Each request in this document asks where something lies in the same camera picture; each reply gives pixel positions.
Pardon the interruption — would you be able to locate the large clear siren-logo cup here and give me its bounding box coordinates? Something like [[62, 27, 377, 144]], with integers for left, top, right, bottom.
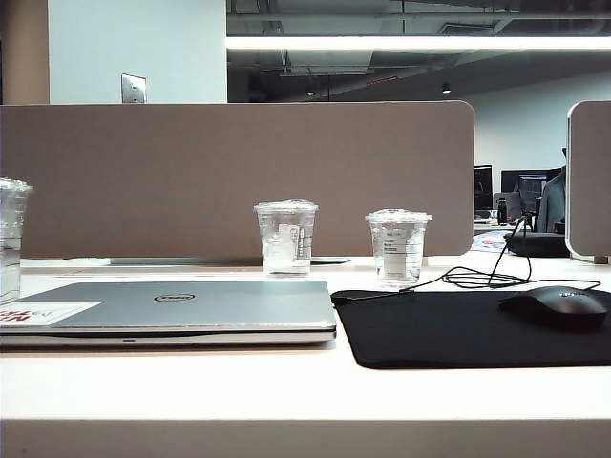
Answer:
[[0, 176, 35, 305]]

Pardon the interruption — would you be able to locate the medium clear lidded plastic cup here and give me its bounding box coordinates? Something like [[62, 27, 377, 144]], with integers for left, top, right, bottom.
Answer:
[[253, 198, 321, 278]]

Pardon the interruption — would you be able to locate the silver laptop with sticker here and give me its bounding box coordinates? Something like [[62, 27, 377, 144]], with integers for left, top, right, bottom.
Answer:
[[0, 280, 338, 349]]

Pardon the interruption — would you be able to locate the black bag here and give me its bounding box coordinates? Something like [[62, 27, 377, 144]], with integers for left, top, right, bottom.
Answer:
[[503, 231, 572, 259]]

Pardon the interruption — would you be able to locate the grey jacket on chair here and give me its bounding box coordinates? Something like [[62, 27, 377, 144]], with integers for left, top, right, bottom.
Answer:
[[534, 171, 567, 235]]

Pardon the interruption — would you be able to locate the black computer mouse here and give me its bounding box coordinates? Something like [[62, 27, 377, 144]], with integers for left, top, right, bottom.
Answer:
[[497, 285, 610, 331]]

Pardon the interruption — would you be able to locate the metal wall switch plate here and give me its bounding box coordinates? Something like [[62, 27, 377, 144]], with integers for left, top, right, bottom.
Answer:
[[120, 73, 148, 104]]

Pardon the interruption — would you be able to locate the colourful magazine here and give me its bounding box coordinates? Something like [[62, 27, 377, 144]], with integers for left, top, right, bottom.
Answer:
[[471, 231, 516, 255]]

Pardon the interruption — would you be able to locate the thin black mouse cable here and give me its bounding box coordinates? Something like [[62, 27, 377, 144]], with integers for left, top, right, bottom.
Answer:
[[343, 212, 603, 303]]

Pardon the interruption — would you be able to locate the long white ceiling light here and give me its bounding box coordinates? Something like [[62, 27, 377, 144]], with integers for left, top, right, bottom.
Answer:
[[225, 35, 611, 51]]

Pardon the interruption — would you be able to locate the black mouse pad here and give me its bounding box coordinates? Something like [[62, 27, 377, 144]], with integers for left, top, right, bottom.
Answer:
[[329, 287, 611, 371]]

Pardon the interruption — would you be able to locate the small clear white-label cup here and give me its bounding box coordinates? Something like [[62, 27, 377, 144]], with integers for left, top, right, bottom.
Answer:
[[365, 208, 434, 290]]

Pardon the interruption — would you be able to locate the black computer monitor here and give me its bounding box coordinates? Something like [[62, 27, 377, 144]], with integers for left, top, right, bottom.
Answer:
[[500, 169, 564, 216], [474, 164, 494, 212]]

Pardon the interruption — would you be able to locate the wide brown desk divider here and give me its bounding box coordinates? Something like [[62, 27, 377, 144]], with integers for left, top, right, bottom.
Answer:
[[0, 99, 476, 261]]

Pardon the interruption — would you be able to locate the grey desk cable slot cover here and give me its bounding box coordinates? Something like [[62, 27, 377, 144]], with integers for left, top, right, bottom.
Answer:
[[108, 256, 352, 267]]

